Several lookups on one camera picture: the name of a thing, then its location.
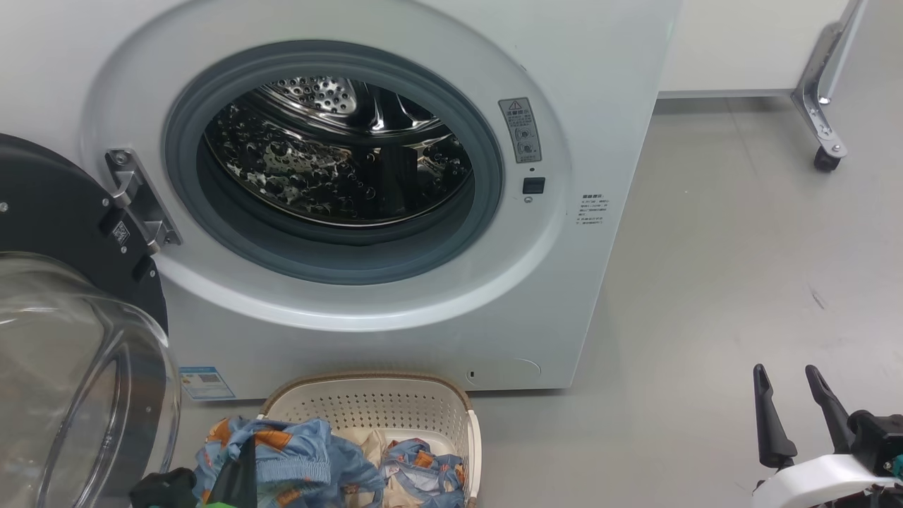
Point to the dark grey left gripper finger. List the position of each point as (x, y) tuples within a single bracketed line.
[(240, 480)]

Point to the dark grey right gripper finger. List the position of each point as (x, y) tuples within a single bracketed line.
[(772, 430), (832, 416)]

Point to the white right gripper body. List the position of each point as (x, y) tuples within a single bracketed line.
[(818, 483)]

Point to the blue cartoon print garment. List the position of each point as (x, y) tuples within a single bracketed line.
[(296, 458)]

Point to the black round glass washer door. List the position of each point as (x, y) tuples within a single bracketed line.
[(56, 212)]

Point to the metal door hinge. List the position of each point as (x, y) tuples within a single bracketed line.
[(141, 201)]

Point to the steel perforated washer drum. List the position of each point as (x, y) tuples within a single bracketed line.
[(317, 169)]

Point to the black object edge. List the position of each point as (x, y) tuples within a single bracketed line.
[(533, 185)]

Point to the grey rubber door gasket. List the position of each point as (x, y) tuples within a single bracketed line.
[(487, 183)]

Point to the white front-load washing machine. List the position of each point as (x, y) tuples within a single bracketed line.
[(564, 106)]

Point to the blue energy label sticker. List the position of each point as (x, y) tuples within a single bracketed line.
[(207, 383)]

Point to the cream perforated laundry basket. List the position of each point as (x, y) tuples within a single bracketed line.
[(395, 409)]

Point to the black instruction text label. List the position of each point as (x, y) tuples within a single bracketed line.
[(594, 210)]

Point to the metal partition leg with caster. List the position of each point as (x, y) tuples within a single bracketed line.
[(818, 106)]

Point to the white partition board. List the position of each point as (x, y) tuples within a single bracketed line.
[(741, 42)]

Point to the grey warning label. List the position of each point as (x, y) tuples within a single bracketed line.
[(520, 130)]

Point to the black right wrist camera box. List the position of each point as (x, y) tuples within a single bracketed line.
[(878, 437)]

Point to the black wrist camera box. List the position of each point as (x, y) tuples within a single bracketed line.
[(166, 490), (878, 437)]

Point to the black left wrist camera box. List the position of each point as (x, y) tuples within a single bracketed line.
[(166, 490)]

